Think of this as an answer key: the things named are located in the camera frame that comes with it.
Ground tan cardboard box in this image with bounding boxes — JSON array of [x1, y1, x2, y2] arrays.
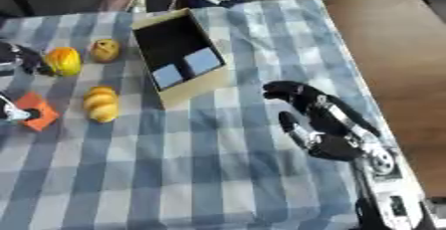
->
[[128, 7, 234, 110]]

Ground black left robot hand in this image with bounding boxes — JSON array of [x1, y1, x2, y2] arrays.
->
[[0, 41, 60, 123]]

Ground yellow ridged toy bread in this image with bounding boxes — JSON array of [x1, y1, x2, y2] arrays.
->
[[82, 86, 120, 123]]

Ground small yellow toy fruit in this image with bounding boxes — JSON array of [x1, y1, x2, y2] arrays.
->
[[89, 38, 122, 64]]

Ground orange square block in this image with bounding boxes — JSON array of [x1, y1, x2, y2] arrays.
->
[[12, 91, 63, 132]]

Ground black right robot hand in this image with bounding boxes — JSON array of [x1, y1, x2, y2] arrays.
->
[[261, 80, 383, 162]]

